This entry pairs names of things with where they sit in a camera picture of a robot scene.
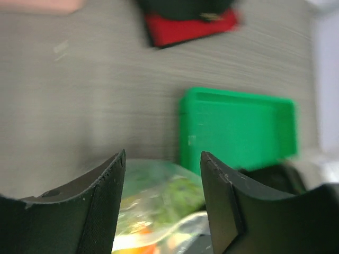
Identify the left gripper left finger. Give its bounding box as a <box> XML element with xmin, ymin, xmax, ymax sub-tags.
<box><xmin>1</xmin><ymin>150</ymin><xmax>126</xmax><ymax>253</ymax></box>

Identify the pink divided organizer box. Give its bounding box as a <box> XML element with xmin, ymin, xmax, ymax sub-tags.
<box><xmin>1</xmin><ymin>0</ymin><xmax>86</xmax><ymax>15</ymax></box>

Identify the green plastic tray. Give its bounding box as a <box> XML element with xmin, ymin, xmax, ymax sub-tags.
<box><xmin>179</xmin><ymin>87</ymin><xmax>299</xmax><ymax>175</ymax></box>

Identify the light green fake vegetable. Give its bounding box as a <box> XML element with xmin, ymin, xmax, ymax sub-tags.
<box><xmin>151</xmin><ymin>177</ymin><xmax>204</xmax><ymax>228</ymax></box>

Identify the red and black folded cloth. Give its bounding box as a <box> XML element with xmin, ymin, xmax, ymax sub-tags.
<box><xmin>144</xmin><ymin>9</ymin><xmax>241</xmax><ymax>49</ymax></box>

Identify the orange fake fruit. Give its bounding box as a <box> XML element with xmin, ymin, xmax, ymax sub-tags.
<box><xmin>112</xmin><ymin>227</ymin><xmax>157</xmax><ymax>253</ymax></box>

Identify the clear zip top bag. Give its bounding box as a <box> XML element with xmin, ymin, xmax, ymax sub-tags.
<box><xmin>112</xmin><ymin>159</ymin><xmax>210</xmax><ymax>253</ymax></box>

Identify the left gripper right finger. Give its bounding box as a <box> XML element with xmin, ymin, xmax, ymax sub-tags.
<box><xmin>200</xmin><ymin>152</ymin><xmax>338</xmax><ymax>253</ymax></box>

